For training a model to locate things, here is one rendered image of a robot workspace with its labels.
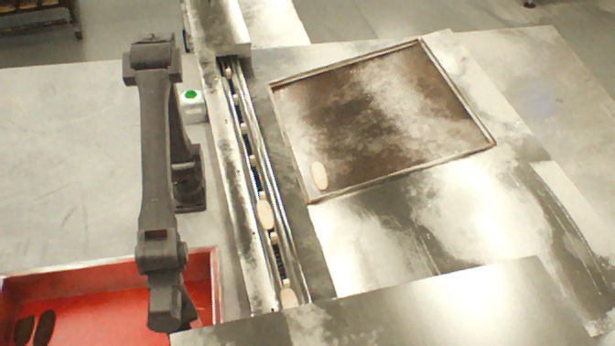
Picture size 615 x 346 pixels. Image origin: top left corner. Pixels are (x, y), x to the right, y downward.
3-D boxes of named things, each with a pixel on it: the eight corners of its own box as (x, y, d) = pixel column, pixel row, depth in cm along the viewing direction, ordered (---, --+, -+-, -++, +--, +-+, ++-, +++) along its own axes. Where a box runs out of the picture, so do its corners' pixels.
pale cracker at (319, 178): (307, 165, 159) (307, 161, 159) (322, 160, 160) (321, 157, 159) (316, 191, 153) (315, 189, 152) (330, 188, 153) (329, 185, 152)
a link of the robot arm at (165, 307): (185, 236, 107) (135, 241, 107) (183, 291, 99) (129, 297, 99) (194, 275, 116) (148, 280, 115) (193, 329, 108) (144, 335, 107)
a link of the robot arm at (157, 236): (182, 55, 122) (127, 59, 121) (178, 40, 117) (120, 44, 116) (192, 268, 109) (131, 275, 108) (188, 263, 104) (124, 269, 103)
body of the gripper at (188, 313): (167, 334, 115) (161, 313, 110) (149, 294, 121) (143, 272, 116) (199, 319, 117) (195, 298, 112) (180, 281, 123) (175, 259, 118)
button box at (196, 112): (182, 118, 190) (177, 90, 182) (208, 114, 192) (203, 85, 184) (185, 135, 184) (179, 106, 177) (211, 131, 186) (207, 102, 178)
